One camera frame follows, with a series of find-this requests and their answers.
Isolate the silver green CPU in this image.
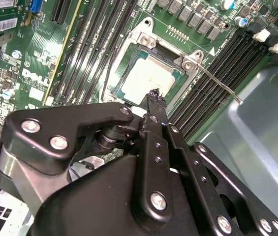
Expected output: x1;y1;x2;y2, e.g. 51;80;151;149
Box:
109;48;190;105

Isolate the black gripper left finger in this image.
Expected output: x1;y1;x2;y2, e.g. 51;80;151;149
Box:
0;90;175;226

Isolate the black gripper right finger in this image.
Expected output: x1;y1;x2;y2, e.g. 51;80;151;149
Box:
158;93;278;236

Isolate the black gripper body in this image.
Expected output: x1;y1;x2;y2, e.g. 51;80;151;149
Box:
29;154;213;236

